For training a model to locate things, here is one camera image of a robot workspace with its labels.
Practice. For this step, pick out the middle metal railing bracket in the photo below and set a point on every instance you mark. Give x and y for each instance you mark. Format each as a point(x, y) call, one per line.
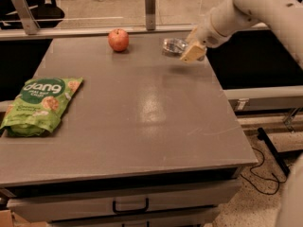
point(150, 16)

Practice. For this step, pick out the green dang chips bag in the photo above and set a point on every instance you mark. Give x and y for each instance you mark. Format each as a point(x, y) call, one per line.
point(39, 106)

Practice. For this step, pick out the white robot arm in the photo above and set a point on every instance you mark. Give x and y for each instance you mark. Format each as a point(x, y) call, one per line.
point(285, 19)

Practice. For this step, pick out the crushed silver redbull can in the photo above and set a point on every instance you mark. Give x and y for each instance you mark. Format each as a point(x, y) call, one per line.
point(174, 47)

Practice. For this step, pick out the black stand leg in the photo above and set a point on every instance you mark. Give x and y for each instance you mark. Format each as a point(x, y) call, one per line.
point(263, 136)

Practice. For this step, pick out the black office chair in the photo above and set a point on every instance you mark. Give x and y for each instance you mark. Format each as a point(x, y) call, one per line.
point(46, 12)

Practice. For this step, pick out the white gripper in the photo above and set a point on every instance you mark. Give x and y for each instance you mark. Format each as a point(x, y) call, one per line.
point(210, 37)

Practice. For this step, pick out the black drawer handle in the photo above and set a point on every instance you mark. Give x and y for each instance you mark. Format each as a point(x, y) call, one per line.
point(126, 208)

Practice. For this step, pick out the lower grey drawer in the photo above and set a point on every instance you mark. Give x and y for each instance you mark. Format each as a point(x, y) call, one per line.
point(172, 218)

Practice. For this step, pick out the left metal railing bracket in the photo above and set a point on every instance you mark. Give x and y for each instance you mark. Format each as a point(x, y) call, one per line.
point(30, 26)

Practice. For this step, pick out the red apple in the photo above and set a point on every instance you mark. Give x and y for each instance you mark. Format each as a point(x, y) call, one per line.
point(118, 39)

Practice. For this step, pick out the grey cabinet drawer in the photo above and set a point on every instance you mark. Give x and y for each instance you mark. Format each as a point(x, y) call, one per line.
point(99, 204)

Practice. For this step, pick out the metal railing bracket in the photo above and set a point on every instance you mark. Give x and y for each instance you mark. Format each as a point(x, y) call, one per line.
point(150, 16)
point(30, 26)

